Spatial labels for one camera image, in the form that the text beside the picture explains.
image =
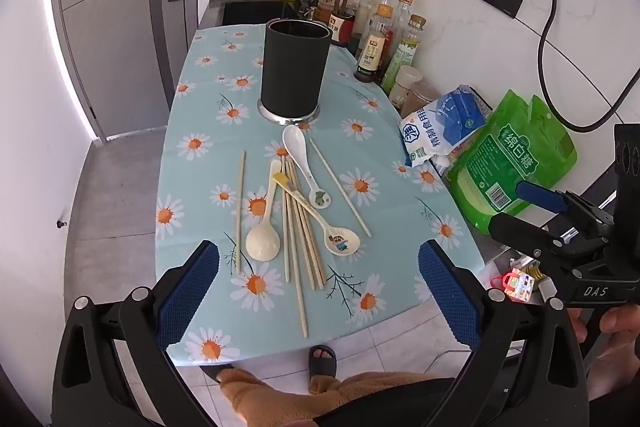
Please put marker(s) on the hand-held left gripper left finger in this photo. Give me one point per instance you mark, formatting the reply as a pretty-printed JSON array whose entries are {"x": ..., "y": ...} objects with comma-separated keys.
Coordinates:
[{"x": 192, "y": 294}]

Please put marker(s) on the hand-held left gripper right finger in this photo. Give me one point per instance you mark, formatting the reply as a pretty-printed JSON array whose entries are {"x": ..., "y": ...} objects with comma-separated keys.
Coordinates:
[{"x": 450, "y": 297}]

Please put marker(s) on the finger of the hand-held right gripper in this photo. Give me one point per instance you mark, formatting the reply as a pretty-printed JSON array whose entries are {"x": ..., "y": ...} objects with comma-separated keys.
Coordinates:
[
  {"x": 540, "y": 196},
  {"x": 520, "y": 229}
]

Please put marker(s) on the cream plastic spoon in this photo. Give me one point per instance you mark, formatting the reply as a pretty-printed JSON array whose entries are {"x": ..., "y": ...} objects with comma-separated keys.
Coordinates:
[{"x": 263, "y": 244}]

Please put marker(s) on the single pale chopstick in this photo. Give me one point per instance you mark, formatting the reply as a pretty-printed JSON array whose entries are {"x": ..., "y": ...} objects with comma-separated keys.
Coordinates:
[
  {"x": 240, "y": 212},
  {"x": 340, "y": 188}
]

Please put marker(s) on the bundle of wooden chopsticks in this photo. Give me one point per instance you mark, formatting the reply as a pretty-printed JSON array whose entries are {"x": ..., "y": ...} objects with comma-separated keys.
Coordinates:
[{"x": 300, "y": 232}]

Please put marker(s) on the white ceramic spoon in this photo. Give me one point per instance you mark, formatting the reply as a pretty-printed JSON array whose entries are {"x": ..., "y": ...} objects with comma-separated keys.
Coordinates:
[{"x": 295, "y": 142}]

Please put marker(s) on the black cylindrical utensil holder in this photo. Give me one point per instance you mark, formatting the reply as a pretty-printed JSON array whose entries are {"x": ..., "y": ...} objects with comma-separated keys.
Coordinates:
[{"x": 295, "y": 67}]

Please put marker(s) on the person's right hand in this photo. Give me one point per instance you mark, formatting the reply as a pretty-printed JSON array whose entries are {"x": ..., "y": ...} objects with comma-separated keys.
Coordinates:
[{"x": 620, "y": 337}]

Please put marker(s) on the green sugar bag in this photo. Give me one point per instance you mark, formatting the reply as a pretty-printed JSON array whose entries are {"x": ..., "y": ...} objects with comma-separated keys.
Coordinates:
[{"x": 510, "y": 162}]

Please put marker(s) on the small colourful packet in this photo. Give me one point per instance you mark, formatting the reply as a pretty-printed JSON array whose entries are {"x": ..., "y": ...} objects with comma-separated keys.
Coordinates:
[{"x": 520, "y": 282}]

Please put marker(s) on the black slipper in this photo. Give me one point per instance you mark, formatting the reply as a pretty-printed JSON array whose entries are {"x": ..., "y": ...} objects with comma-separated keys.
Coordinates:
[
  {"x": 322, "y": 364},
  {"x": 215, "y": 373}
]

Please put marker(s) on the blue white salt bag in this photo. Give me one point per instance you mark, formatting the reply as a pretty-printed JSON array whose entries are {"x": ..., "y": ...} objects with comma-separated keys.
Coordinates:
[{"x": 445, "y": 127}]

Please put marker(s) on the person's brown fleece trousers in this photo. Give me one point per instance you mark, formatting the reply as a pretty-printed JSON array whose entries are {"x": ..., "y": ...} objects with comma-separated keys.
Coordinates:
[{"x": 280, "y": 399}]

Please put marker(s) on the brown spice jar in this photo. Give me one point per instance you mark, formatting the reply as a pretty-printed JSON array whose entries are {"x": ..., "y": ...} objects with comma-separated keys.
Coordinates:
[{"x": 425, "y": 96}]

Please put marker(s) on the white spice jar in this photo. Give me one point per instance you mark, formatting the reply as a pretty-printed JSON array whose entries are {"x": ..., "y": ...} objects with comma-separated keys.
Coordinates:
[{"x": 406, "y": 79}]

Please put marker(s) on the daisy print blue tablecloth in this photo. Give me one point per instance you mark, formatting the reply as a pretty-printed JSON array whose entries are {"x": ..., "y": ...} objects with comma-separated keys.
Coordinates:
[{"x": 210, "y": 117}]

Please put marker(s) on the green label oil bottle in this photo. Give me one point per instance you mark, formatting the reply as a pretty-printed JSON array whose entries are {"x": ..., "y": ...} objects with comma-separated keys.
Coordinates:
[{"x": 405, "y": 54}]

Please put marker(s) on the small sesame oil bottle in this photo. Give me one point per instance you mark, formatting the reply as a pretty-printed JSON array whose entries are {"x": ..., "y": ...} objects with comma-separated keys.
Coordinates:
[{"x": 372, "y": 52}]

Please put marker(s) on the tall clear bottle gold cap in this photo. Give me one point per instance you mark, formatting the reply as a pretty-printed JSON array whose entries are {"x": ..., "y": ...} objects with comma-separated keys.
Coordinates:
[{"x": 407, "y": 4}]

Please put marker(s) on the soy sauce bottle red label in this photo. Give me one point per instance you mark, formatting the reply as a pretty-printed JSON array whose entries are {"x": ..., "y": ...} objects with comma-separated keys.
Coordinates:
[{"x": 340, "y": 31}]

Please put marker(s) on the black kitchen sink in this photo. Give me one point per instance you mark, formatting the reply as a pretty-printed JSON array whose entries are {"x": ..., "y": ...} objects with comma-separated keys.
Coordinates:
[{"x": 250, "y": 12}]

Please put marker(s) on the grey door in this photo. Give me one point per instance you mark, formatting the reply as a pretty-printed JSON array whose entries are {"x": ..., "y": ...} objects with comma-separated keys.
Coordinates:
[{"x": 115, "y": 7}]

